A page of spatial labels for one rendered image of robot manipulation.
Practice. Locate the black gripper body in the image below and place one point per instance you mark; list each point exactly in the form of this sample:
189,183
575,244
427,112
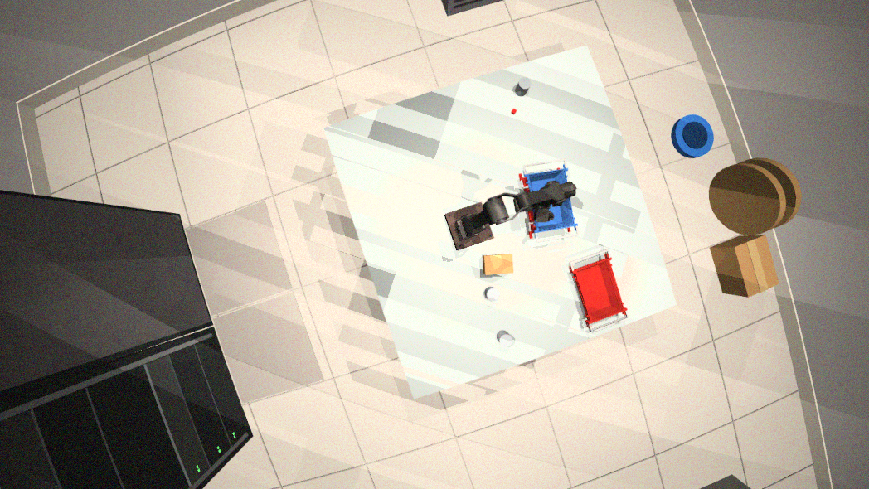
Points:
517,207

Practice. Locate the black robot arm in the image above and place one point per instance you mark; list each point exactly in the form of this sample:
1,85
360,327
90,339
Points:
495,212

